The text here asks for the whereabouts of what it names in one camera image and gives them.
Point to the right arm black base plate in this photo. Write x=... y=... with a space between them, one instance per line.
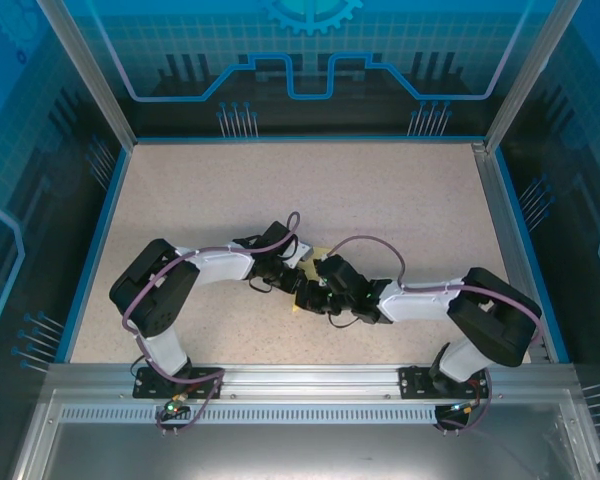
x=412 y=385

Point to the aluminium mounting rail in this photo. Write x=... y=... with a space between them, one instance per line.
x=305 y=380

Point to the aluminium frame post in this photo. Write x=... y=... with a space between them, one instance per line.
x=95 y=80
x=525 y=80

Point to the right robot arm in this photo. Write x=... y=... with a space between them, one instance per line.
x=420 y=305

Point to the aluminium side rail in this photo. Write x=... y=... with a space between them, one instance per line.
x=500 y=225

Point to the grey metal sheet tray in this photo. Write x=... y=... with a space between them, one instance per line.
x=305 y=450

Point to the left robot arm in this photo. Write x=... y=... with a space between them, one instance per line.
x=220 y=267

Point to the blue circuit print panel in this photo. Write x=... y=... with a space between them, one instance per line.
x=580 y=175
x=20 y=175

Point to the blue gear print panel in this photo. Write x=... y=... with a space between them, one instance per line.
x=380 y=40

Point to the yellow paper sheet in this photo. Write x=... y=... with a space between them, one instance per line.
x=311 y=270

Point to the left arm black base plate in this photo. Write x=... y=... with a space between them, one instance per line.
x=150 y=387

